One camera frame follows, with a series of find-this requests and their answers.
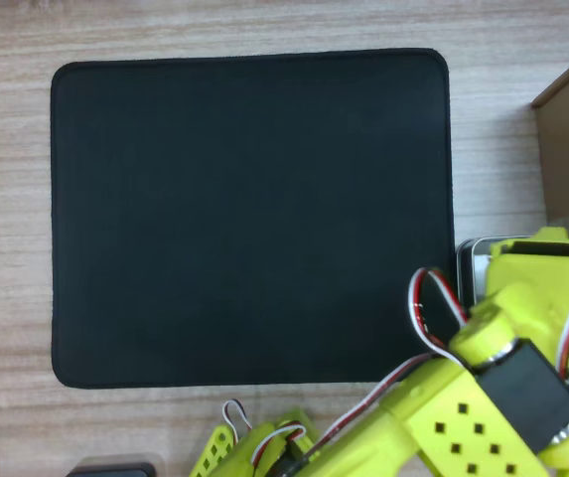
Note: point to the lime green robot arm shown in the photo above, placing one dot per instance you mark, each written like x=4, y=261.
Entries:
x=443, y=422

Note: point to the metal tin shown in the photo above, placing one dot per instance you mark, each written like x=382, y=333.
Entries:
x=470, y=268

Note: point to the black mouse mat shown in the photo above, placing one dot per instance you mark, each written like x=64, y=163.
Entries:
x=249, y=218

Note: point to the black device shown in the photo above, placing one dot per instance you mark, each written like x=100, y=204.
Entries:
x=110, y=469

